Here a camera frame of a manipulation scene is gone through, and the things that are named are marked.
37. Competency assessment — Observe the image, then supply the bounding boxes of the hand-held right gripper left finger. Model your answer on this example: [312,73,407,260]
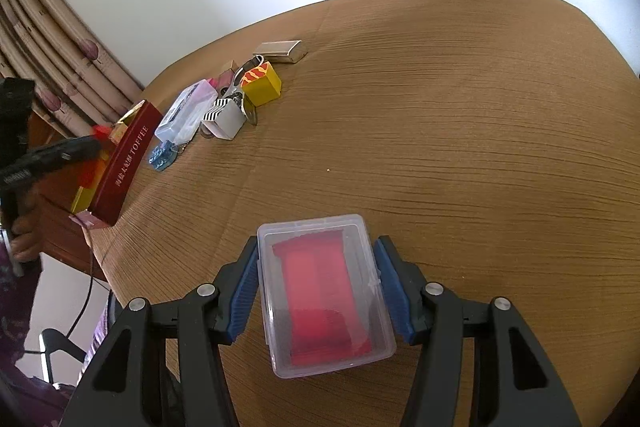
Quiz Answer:
[59,236,261,427]

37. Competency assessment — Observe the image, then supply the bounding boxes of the clear box with red cards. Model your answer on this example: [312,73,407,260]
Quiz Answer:
[257,214,397,379]

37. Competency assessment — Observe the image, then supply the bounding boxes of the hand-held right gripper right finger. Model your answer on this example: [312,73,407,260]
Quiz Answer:
[372,235,583,427]

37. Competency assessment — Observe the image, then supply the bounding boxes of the brown wood-grain tablecloth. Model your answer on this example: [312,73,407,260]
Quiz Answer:
[82,0,640,427]

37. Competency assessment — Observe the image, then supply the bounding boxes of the clear box with blue label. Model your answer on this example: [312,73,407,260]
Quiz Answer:
[154,79,219,144]

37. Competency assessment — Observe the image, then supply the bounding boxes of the purple floral clothing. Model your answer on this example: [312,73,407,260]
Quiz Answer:
[0,252,118,427]

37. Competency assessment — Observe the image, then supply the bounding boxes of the white box with black stripes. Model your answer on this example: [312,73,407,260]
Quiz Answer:
[200,98,247,140]

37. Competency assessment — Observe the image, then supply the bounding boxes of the beige patterned curtain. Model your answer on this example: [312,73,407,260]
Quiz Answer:
[0,0,146,148]

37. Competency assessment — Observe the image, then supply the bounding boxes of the small metal scissors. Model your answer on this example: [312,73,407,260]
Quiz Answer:
[216,55,266,128]

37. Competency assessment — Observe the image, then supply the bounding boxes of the black metal stand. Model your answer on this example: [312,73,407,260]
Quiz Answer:
[40,328,88,390]

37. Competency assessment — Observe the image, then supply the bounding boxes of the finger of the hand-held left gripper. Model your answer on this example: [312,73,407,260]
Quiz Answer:
[27,135,103,174]

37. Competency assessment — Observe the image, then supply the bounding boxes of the blue keychain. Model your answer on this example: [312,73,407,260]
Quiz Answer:
[147,142,181,171]

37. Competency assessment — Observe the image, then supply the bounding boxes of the yellow box with red pattern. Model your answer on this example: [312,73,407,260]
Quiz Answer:
[240,61,282,106]

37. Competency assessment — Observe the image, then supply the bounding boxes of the silver metal case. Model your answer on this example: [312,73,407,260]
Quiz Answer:
[252,40,308,64]

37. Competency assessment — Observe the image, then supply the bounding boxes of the person's left hand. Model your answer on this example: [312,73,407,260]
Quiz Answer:
[10,192,44,264]

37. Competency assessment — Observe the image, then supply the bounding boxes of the red tin box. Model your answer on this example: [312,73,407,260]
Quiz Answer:
[69,99,164,228]

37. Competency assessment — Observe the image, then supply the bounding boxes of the black cable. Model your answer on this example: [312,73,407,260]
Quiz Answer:
[22,227,113,355]

